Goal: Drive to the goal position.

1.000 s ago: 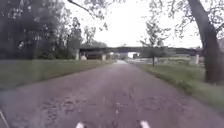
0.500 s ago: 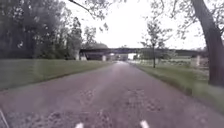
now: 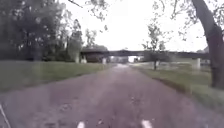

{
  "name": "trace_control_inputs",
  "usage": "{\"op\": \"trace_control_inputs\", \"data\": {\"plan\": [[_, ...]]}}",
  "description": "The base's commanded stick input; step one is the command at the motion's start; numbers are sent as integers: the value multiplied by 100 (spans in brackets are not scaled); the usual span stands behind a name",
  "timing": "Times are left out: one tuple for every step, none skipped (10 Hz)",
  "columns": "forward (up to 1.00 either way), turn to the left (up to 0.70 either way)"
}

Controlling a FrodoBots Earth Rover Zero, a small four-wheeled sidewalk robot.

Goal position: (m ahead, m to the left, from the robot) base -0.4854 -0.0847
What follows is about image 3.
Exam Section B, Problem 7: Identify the leaf-strewn purple-grey paved path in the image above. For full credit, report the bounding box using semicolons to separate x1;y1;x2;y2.
0;63;224;128

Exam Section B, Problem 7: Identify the grass verge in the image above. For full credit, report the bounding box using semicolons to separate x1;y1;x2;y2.
131;62;224;113

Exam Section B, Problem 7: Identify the robot's own part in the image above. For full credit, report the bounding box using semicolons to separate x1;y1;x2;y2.
141;119;153;128
77;121;86;128

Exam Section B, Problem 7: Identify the dark overpass bridge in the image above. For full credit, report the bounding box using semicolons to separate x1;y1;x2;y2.
79;48;212;66

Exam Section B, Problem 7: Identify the large thick-trunked tree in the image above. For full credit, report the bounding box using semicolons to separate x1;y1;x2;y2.
151;0;224;90

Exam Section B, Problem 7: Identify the group of dark trees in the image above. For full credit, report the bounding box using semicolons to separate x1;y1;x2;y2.
0;0;101;64

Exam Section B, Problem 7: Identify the grass field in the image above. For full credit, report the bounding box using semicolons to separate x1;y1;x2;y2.
0;60;113;93

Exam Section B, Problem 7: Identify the small young tree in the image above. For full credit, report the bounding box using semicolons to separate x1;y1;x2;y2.
141;18;169;71

